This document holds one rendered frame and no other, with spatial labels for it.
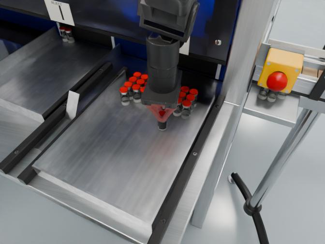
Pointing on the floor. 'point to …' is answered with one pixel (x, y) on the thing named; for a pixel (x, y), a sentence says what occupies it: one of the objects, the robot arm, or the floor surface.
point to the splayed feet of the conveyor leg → (234, 178)
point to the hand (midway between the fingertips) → (162, 115)
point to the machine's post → (236, 85)
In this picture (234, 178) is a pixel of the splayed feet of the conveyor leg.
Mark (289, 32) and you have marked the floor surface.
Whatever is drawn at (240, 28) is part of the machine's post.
